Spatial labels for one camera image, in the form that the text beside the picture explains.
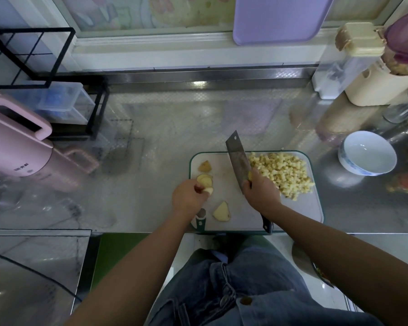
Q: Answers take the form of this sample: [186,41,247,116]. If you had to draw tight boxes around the person's left hand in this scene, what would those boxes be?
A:
[171,177,210,225]

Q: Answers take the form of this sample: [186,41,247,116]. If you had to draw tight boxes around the person's right hand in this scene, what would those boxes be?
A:
[241,166,284,218]

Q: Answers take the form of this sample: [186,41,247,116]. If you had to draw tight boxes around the brown potato piece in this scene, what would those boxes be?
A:
[196,173,214,196]

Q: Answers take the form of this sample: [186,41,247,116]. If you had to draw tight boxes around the pile of diced potato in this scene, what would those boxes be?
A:
[248,152,316,201]

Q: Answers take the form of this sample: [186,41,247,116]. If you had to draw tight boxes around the pile of yellow potato slices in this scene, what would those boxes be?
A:
[198,159,232,223]

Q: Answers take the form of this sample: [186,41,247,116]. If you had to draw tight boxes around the steel cleaver knife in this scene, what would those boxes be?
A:
[225,130,273,234]

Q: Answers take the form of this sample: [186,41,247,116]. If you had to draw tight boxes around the white bowl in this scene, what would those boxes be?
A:
[338,130,398,177]

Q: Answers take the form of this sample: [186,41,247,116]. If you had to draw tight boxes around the person's right forearm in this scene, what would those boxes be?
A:
[271,203,408,326]

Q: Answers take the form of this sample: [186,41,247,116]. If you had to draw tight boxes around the person's left forearm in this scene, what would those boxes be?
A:
[64,215,194,326]

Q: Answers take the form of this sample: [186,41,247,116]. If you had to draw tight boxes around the metal bowl with scraps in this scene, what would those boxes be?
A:
[291,240,335,289]

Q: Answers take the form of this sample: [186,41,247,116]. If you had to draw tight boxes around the person's blue jeans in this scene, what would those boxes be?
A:
[144,234,385,326]

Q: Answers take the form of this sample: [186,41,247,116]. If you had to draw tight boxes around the white cutting board green rim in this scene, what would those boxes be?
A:
[189,150,325,234]

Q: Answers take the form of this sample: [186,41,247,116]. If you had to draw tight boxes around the green mat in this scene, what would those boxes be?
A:
[90,232,152,291]

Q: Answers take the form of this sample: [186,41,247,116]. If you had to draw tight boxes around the black metal rack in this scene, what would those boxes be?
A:
[0,27,111,140]

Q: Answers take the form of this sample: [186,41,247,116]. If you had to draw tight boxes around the clear container cream lid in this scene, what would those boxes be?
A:
[311,22,388,101]

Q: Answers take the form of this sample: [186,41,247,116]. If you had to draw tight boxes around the cream plastic canister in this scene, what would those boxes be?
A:
[344,58,408,107]

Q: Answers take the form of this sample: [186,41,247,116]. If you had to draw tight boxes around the glass bottle black cap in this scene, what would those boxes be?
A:
[383,83,408,125]

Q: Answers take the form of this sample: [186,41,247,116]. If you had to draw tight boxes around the clear plastic storage box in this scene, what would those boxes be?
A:
[7,81,96,126]

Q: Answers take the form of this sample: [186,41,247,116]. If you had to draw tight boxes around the purple plastic cutting board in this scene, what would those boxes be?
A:
[232,0,337,46]

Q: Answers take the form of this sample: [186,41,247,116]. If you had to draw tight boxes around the steel bin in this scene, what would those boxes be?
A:
[0,229,92,326]

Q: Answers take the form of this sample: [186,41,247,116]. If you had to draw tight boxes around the pink kettle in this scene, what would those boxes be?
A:
[0,91,102,194]

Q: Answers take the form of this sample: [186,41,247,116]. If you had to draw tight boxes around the purple lid food container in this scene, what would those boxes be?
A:
[381,6,408,77]

